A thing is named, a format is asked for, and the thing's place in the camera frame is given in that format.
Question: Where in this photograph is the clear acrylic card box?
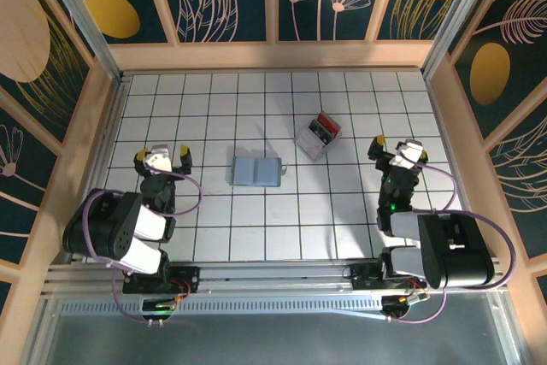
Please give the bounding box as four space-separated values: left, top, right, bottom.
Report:
294 110 344 164

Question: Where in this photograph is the green card holder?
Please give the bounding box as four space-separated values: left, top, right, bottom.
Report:
228 155 290 189

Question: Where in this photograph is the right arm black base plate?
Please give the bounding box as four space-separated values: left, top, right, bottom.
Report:
348 262 428 293

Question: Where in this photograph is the grey metal shelf plate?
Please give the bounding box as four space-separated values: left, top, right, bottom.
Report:
25 291 526 365

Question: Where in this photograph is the aluminium mounting rail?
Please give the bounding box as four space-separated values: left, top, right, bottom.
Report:
42 256 512 297

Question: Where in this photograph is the aluminium frame post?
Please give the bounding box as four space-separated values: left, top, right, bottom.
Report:
33 0 127 84
421 0 503 79

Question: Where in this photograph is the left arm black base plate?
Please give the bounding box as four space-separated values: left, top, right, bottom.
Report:
121 265 202 296

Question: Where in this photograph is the small controller board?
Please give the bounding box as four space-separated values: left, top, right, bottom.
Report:
381 290 430 323
140 296 177 324

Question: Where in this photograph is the slotted metal cable duct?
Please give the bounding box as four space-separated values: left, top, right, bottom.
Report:
59 297 385 318

